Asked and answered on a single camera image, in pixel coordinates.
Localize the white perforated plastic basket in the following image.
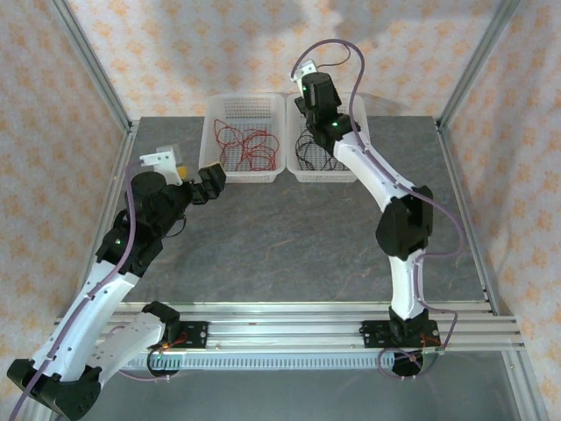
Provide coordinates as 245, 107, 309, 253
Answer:
197, 92, 287, 184
285, 91, 374, 183

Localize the aluminium rail beam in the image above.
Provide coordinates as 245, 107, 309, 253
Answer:
46, 301, 525, 352

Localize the orange patterned cloth backdrop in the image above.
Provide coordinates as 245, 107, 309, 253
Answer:
0, 0, 561, 421

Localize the grey slotted cable duct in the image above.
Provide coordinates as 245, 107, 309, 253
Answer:
63, 353, 512, 370

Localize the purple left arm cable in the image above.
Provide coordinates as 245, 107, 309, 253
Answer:
11, 160, 154, 416

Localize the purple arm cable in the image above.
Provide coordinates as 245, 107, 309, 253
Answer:
291, 39, 465, 381
11, 160, 154, 416

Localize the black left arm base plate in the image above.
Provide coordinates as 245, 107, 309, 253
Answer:
144, 321, 209, 350

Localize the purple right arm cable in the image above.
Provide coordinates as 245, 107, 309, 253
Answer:
291, 39, 465, 381

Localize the aluminium side rail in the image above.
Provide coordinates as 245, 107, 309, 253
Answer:
72, 121, 139, 317
435, 120, 501, 316

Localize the aluminium frame post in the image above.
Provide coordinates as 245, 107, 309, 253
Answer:
435, 0, 522, 131
46, 0, 135, 132

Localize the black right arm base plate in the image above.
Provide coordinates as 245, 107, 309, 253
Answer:
361, 319, 439, 350

